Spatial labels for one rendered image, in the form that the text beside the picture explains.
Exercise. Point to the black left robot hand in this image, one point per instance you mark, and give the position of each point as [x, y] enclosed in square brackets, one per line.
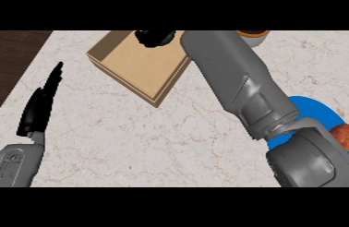
[39, 104]

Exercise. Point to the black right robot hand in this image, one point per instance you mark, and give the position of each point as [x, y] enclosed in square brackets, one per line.
[153, 38]

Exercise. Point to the dark green squash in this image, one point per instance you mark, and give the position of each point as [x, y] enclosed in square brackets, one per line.
[169, 37]

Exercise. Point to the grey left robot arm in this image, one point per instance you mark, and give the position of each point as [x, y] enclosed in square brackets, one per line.
[18, 163]

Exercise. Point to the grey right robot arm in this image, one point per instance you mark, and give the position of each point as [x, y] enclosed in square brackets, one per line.
[255, 101]

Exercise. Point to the cardboard box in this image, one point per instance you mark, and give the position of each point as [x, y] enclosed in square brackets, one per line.
[141, 66]

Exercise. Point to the blue plate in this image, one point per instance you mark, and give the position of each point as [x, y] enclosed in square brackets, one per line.
[314, 113]

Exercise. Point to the dark brown wooden surface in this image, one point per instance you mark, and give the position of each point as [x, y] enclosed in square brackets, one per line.
[18, 58]

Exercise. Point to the grey cup with brown top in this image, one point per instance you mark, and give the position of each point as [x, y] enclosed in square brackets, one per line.
[255, 37]

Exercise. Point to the orange-red fruit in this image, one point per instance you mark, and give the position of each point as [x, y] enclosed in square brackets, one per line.
[341, 135]

